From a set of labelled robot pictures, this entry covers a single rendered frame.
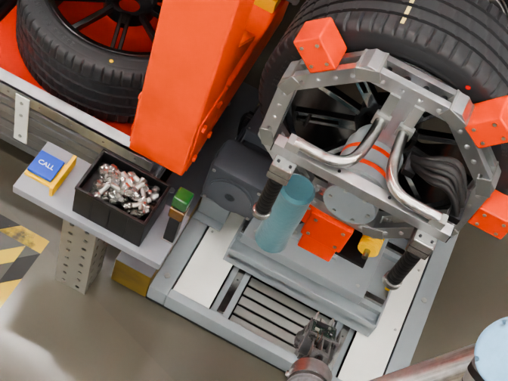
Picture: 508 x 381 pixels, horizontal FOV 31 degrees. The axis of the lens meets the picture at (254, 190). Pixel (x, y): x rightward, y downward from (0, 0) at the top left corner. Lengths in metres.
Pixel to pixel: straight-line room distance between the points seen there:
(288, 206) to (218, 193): 0.49
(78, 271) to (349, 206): 0.96
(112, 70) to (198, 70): 0.56
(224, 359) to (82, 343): 0.42
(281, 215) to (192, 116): 0.32
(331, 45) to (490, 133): 0.38
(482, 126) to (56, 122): 1.25
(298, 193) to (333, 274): 0.58
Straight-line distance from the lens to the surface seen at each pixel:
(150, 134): 2.33
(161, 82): 2.16
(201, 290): 2.75
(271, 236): 2.32
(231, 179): 2.59
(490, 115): 1.97
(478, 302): 3.15
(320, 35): 1.96
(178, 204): 2.20
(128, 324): 2.75
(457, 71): 2.01
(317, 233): 2.43
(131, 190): 2.29
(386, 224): 2.34
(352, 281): 2.73
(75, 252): 2.59
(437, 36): 2.00
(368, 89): 2.15
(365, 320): 2.75
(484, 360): 1.58
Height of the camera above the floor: 2.50
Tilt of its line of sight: 55 degrees down
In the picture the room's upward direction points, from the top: 25 degrees clockwise
